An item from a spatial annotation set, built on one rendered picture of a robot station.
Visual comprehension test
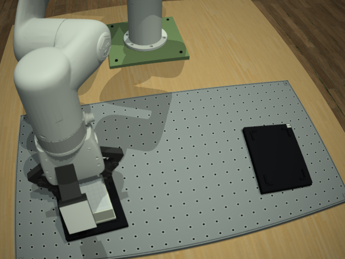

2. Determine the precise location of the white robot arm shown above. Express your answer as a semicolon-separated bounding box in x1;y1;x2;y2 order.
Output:
13;0;167;234

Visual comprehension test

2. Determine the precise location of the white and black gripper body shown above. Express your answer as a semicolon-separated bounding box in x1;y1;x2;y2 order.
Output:
34;123;105;185

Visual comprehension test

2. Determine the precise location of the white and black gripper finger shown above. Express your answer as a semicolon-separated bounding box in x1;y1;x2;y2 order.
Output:
100;146;124;189
27;163;61;200

